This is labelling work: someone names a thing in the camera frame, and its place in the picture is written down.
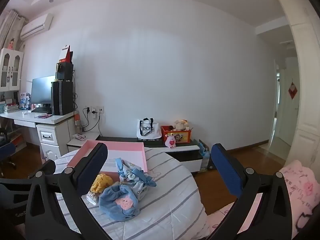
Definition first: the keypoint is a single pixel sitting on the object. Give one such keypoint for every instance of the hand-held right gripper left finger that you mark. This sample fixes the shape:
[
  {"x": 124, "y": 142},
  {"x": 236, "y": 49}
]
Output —
[{"x": 92, "y": 167}]

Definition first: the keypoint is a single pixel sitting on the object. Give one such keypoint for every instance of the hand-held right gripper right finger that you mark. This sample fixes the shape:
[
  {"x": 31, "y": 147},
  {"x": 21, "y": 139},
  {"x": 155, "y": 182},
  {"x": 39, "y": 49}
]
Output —
[{"x": 227, "y": 170}]

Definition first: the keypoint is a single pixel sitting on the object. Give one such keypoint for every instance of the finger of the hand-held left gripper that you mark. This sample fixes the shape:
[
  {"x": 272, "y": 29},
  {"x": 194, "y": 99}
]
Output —
[{"x": 47, "y": 167}]

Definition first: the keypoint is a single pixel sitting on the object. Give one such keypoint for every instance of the yellow crochet toy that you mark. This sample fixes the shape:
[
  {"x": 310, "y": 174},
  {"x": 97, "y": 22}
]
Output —
[{"x": 101, "y": 182}]

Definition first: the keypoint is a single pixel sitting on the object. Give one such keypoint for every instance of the cotton swab packet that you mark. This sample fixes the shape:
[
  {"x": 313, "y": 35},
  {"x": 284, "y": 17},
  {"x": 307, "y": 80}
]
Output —
[{"x": 92, "y": 198}]

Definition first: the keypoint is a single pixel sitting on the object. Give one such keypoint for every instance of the pink cardboard box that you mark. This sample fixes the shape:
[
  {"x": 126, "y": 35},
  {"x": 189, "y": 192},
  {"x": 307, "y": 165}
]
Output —
[{"x": 120, "y": 146}]

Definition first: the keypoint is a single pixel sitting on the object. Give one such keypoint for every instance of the printed cloth with blue ribbons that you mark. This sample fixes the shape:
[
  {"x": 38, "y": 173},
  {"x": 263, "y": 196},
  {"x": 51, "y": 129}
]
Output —
[{"x": 130, "y": 172}]

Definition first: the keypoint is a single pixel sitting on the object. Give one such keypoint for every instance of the light blue plush cap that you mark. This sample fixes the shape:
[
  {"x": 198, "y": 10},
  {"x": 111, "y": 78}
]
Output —
[{"x": 110, "y": 205}]

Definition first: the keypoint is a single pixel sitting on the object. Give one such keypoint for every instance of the white desk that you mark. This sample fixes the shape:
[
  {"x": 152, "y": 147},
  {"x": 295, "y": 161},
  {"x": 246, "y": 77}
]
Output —
[{"x": 53, "y": 140}]

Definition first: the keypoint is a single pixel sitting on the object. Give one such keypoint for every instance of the white bedside cabinet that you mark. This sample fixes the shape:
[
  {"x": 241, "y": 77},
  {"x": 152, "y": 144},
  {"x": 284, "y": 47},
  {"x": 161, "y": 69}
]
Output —
[{"x": 87, "y": 137}]

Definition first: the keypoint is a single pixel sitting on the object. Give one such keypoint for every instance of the pink printed packet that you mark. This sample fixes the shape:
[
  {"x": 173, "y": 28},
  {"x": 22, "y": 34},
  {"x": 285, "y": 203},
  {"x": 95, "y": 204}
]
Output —
[{"x": 79, "y": 136}]

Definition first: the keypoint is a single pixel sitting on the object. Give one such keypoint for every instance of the orange storage box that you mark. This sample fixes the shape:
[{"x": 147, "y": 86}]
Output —
[{"x": 18, "y": 140}]

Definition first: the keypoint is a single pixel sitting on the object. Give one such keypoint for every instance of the black and white low cabinet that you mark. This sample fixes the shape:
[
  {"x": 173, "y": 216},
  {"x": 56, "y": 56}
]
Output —
[{"x": 185, "y": 155}]

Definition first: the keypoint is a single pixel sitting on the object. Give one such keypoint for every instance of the orange capped bottle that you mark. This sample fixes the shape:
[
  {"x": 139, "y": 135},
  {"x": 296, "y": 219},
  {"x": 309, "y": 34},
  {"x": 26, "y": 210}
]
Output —
[{"x": 77, "y": 121}]

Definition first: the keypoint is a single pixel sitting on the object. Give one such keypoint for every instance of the pink flat item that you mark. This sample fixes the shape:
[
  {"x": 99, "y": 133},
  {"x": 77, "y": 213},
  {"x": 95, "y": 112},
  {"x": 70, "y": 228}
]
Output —
[{"x": 43, "y": 116}]

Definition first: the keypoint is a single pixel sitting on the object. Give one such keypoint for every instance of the black keyboard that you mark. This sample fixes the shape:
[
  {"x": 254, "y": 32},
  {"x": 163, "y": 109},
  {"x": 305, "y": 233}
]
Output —
[{"x": 40, "y": 110}]

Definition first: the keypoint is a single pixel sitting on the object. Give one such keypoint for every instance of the red toy box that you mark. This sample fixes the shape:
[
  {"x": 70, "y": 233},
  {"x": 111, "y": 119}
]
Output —
[{"x": 180, "y": 136}]

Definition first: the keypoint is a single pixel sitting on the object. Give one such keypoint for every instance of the pink pig toy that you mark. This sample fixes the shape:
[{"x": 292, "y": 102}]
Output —
[{"x": 170, "y": 141}]

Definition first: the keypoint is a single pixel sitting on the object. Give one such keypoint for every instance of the beige plush toy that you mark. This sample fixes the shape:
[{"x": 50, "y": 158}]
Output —
[{"x": 181, "y": 125}]

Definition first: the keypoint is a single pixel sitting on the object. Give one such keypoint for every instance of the white tote bag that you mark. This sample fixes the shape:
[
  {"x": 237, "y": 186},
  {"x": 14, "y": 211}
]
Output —
[{"x": 148, "y": 130}]

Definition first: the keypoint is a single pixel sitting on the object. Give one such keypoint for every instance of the blue and white box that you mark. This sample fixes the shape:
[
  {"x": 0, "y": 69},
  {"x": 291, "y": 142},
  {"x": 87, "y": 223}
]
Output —
[{"x": 24, "y": 101}]

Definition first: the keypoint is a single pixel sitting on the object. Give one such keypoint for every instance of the stack of books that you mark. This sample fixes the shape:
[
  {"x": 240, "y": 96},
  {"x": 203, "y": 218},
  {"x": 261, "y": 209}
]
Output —
[{"x": 10, "y": 108}]

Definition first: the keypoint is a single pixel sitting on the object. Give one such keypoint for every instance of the black computer tower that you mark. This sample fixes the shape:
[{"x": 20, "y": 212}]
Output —
[{"x": 62, "y": 97}]

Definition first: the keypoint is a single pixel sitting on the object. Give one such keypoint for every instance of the black computer monitor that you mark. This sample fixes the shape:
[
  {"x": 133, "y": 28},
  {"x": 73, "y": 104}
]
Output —
[{"x": 41, "y": 90}]

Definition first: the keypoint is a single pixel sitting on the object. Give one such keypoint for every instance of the white door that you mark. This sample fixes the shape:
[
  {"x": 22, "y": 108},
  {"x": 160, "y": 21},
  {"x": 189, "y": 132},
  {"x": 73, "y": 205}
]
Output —
[{"x": 287, "y": 115}]

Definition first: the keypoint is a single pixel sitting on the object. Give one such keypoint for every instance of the black box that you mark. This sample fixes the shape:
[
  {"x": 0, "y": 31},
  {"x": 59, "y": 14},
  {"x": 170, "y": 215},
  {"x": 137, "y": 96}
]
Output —
[{"x": 65, "y": 71}]

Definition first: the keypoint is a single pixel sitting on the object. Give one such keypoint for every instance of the red door ornament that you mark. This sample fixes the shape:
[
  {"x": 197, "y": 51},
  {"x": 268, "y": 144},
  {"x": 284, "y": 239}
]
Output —
[{"x": 291, "y": 90}]

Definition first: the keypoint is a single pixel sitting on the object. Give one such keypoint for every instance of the white glass door cabinet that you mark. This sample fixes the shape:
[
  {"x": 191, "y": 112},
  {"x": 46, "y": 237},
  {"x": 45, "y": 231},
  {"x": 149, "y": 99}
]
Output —
[{"x": 11, "y": 70}]

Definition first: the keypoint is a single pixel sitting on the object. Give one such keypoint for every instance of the red and white box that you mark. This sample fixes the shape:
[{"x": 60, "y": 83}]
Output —
[{"x": 64, "y": 53}]

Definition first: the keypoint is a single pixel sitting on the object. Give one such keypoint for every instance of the pink doll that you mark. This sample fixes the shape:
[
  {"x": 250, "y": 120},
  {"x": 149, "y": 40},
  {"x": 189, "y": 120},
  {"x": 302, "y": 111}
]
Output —
[{"x": 10, "y": 44}]

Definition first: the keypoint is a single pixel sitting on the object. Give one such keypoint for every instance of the white air conditioner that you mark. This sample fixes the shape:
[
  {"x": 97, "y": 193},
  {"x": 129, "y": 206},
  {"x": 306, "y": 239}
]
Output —
[{"x": 35, "y": 27}]

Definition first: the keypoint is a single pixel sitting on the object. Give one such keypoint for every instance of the beige curtain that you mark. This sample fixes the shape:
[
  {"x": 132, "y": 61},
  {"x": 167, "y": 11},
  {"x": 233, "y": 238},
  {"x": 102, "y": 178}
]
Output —
[{"x": 10, "y": 27}]

